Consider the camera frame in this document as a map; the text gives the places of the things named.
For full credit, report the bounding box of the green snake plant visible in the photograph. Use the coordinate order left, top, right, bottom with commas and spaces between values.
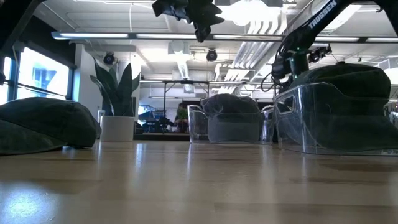
90, 58, 141, 118

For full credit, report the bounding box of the white plant pot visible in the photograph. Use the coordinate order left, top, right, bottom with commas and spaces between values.
99, 115, 136, 143

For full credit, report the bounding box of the small clear plastic bin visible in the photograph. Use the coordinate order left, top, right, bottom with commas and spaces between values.
187, 104, 276, 145

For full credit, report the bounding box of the long ceiling light bar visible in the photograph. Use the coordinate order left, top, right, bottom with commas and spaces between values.
50, 30, 398, 44

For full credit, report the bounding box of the dark green baseball cap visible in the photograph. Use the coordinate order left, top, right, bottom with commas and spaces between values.
279, 61, 398, 154
0, 96, 102, 156

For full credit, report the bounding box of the grey baseball cap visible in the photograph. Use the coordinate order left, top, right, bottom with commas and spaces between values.
200, 93, 264, 144

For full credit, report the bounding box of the black ceiling camera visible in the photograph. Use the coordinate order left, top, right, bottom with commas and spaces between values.
308, 45, 333, 64

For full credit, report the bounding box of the large clear plastic bin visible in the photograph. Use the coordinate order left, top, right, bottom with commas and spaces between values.
272, 82, 398, 157

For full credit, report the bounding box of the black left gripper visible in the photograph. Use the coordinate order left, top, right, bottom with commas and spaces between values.
151, 0, 225, 44

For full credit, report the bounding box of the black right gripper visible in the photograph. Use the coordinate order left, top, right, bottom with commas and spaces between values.
271, 51, 310, 94

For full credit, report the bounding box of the black desk frame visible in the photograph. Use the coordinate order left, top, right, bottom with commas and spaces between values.
139, 79, 212, 126

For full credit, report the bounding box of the window with dark frame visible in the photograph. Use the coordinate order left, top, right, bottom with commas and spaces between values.
0, 48, 75, 105

